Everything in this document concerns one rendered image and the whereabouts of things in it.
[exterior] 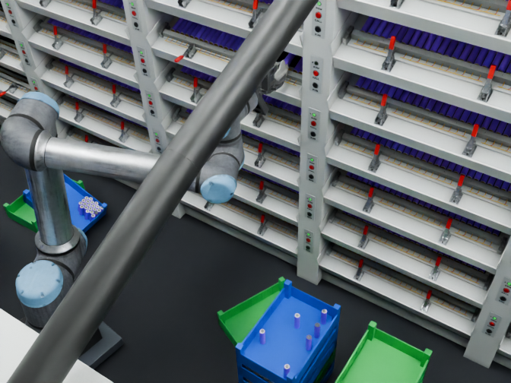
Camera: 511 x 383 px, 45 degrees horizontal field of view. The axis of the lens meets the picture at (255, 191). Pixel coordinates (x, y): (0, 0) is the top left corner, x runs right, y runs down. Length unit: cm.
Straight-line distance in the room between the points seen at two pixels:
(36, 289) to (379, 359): 111
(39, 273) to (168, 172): 184
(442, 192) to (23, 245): 180
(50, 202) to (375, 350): 112
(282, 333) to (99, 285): 171
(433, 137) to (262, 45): 146
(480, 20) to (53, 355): 142
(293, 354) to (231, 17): 106
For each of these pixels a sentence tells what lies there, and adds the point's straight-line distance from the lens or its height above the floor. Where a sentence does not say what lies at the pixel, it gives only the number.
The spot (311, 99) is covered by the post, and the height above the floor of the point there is 90.
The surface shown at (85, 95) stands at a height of 51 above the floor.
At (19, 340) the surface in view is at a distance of 42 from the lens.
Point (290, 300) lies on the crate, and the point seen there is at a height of 32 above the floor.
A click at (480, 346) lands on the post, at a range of 238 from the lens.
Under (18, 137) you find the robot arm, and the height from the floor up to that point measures 100.
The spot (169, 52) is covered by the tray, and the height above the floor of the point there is 89.
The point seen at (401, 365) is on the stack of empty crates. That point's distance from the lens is 202.
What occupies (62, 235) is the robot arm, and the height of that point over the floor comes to 49.
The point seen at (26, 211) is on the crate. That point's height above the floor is 0.
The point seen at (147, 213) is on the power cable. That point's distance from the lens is 36.
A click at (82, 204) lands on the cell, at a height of 9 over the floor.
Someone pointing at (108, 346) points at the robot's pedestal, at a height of 6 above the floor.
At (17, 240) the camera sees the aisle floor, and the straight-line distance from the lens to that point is 294.
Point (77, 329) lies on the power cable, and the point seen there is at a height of 177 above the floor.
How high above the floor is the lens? 205
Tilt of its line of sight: 45 degrees down
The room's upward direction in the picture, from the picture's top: 2 degrees counter-clockwise
